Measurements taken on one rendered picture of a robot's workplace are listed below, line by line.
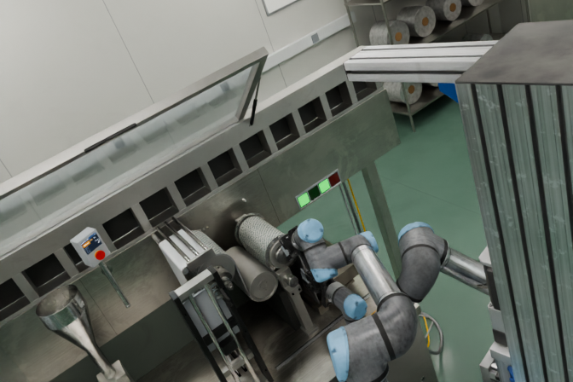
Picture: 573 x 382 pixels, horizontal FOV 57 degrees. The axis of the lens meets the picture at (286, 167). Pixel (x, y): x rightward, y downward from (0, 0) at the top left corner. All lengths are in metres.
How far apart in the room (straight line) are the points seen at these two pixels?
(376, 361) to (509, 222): 0.49
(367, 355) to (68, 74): 3.41
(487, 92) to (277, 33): 4.04
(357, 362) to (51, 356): 1.27
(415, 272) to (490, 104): 0.81
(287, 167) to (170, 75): 2.35
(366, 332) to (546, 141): 0.65
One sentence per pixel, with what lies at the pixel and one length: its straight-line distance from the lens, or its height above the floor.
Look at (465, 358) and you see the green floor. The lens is 3.12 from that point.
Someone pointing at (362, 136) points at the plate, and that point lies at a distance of 2.51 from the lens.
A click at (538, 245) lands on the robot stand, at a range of 1.08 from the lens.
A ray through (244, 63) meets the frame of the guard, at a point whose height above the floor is 1.97.
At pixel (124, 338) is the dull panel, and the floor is 1.11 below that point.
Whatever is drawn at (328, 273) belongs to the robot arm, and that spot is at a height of 1.36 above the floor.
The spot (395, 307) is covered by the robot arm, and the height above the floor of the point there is 1.44.
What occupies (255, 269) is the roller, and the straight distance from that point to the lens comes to 2.02.
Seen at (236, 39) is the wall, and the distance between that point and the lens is 4.69.
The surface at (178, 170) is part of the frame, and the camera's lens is 2.08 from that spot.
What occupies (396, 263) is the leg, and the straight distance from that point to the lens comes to 3.16.
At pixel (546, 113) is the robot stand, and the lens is 0.91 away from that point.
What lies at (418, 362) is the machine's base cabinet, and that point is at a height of 0.61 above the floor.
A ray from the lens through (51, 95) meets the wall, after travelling 4.29.
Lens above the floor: 2.40
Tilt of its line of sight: 27 degrees down
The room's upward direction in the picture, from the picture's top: 21 degrees counter-clockwise
